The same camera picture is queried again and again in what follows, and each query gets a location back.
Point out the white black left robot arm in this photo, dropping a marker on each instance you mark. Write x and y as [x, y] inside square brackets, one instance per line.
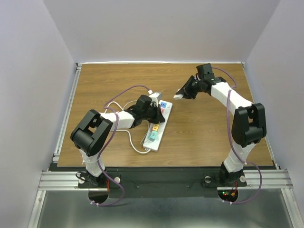
[90, 135]

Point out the teal charger plug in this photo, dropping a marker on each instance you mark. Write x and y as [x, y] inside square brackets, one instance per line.
[152, 136]

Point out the white power strip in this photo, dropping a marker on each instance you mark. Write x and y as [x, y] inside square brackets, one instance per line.
[154, 146]

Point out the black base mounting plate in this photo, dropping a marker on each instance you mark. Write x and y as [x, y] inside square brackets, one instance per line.
[162, 182]

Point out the white square charger plug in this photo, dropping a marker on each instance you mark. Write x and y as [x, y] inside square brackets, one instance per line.
[178, 96]

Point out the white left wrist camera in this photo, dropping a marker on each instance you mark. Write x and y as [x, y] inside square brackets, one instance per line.
[155, 96]

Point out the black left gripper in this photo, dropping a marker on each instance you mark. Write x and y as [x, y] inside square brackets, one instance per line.
[158, 118]

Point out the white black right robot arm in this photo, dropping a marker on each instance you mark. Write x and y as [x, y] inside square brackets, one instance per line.
[246, 121]

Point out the aluminium frame rail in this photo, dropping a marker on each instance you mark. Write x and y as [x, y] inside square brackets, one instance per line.
[196, 135]

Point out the yellow usb charger plug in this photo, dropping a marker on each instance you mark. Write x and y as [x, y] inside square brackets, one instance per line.
[155, 127]

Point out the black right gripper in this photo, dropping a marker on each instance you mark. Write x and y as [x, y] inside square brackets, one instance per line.
[186, 90]

